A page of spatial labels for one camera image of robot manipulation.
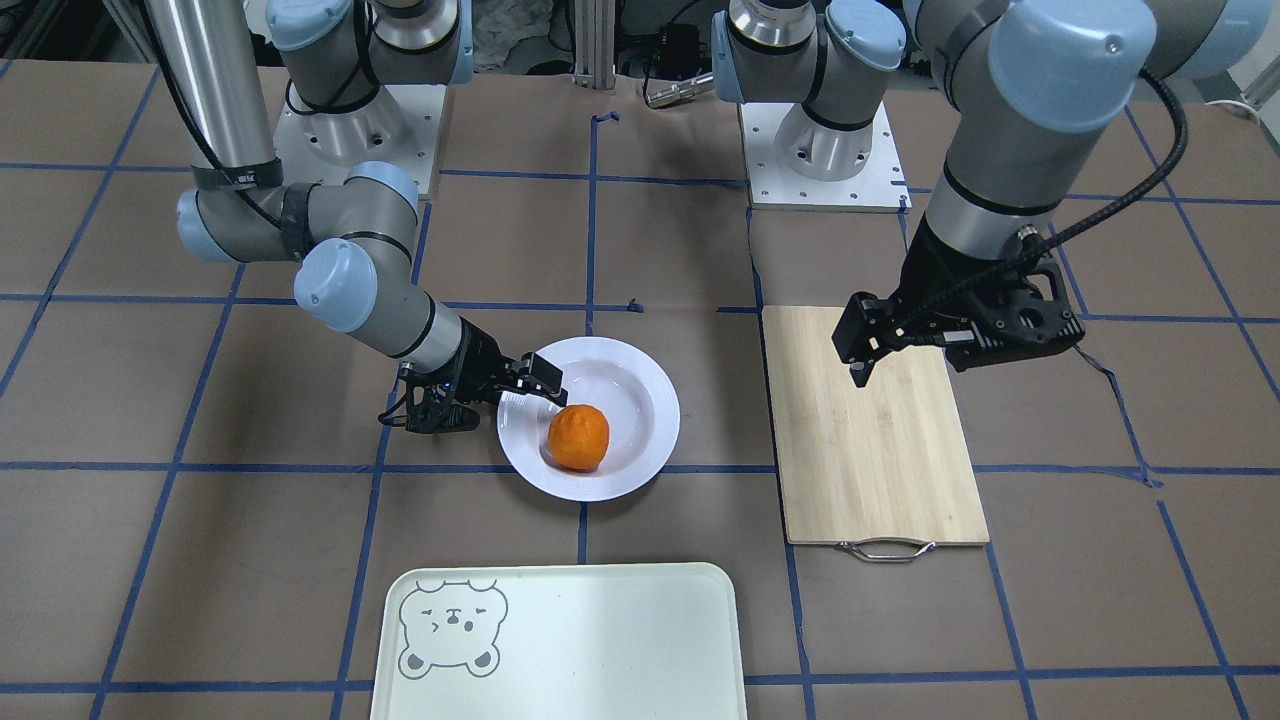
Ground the bamboo cutting board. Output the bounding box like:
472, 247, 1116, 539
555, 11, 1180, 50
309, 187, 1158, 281
762, 306, 989, 562

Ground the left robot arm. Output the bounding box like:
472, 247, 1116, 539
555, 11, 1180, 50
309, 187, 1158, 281
710, 1, 1274, 387

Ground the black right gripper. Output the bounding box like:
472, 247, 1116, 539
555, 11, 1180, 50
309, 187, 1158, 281
378, 320, 567, 436

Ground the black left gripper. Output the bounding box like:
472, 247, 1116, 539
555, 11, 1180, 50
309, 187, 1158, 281
832, 219, 1085, 388

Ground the cream bear tray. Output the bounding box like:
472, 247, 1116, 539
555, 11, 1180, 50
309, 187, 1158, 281
371, 562, 748, 719

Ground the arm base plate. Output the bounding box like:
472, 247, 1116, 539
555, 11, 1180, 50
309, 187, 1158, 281
274, 85, 448, 200
739, 102, 911, 213

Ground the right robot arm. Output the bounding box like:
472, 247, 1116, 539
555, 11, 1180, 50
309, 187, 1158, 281
140, 1, 568, 434

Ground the orange fruit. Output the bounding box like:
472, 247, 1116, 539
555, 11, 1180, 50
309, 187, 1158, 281
547, 404, 611, 471

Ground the white ceramic plate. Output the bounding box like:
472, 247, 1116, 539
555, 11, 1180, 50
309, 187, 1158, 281
495, 337, 681, 502

